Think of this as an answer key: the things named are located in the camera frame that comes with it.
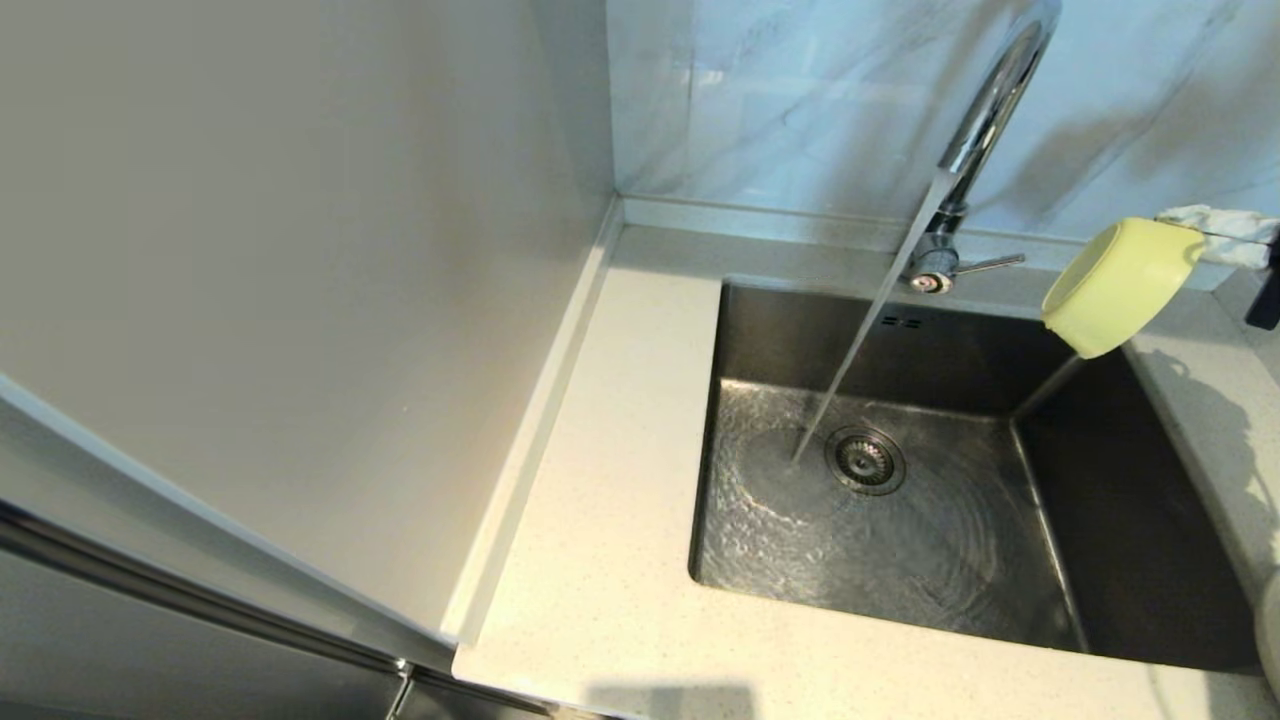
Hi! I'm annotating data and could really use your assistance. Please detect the yellow bowl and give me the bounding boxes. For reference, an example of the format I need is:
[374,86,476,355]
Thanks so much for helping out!
[1041,217,1207,360]

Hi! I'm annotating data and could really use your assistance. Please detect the chrome gooseneck faucet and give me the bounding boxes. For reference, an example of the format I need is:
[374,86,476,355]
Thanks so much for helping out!
[897,0,1061,297]

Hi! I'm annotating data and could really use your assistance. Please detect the white plate edge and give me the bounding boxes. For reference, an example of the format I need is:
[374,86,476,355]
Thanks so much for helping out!
[1255,572,1280,701]

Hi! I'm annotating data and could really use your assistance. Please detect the stainless steel sink basin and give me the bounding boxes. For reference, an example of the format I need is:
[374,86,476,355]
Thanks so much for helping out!
[686,280,1256,673]

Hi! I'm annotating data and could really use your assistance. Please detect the running water stream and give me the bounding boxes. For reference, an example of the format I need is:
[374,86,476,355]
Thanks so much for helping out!
[788,172,956,471]

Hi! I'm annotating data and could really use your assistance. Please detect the round metal drain strainer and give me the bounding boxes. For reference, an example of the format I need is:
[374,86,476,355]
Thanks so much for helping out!
[825,426,908,497]

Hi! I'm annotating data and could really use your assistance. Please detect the white appliance side panel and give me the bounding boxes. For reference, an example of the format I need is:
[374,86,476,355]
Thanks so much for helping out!
[0,0,623,671]

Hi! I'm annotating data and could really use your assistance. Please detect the stainless steel appliance door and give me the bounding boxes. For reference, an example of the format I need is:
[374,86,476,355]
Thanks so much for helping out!
[0,485,601,720]

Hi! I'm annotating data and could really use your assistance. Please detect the chrome appliance handle rail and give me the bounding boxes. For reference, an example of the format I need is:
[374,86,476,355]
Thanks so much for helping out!
[0,488,413,676]

